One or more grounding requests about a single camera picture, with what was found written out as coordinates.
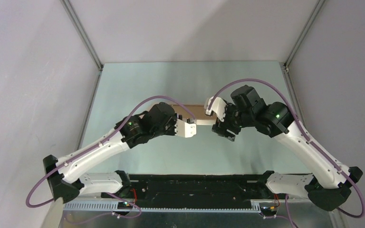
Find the front aluminium rail frame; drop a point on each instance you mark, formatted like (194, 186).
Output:
(110, 207)

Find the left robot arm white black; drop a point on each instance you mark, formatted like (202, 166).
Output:
(69, 177)

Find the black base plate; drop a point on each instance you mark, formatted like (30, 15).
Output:
(235, 191)

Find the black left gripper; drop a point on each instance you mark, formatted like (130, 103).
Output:
(173, 120)

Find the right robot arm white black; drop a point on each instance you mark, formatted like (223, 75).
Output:
(329, 182)

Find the right aluminium corner rail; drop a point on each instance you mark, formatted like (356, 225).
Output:
(305, 30)

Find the light wooden picture frame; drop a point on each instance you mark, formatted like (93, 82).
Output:
(198, 122)

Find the left aluminium corner rail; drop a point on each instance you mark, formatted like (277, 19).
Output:
(77, 23)

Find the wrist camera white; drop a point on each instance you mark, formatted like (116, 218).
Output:
(185, 128)
(216, 106)

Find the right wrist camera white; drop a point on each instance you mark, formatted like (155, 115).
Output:
(216, 106)

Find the aluminium corner rail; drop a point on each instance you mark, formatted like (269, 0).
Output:
(77, 23)
(305, 30)

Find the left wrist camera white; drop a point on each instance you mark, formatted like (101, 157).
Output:
(185, 128)

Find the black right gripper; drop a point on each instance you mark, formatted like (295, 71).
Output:
(220, 128)

